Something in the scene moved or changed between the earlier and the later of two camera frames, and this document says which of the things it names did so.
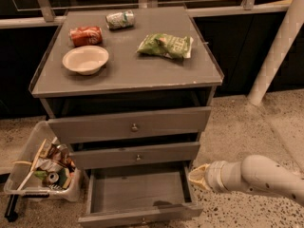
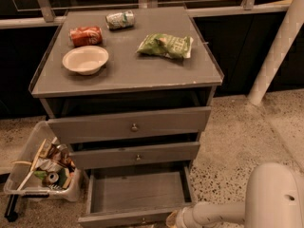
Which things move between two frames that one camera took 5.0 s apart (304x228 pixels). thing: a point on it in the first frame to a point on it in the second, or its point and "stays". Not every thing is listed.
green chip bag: (165, 45) stays
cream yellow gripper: (214, 176) to (182, 218)
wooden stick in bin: (34, 161) stays
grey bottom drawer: (138, 196) stays
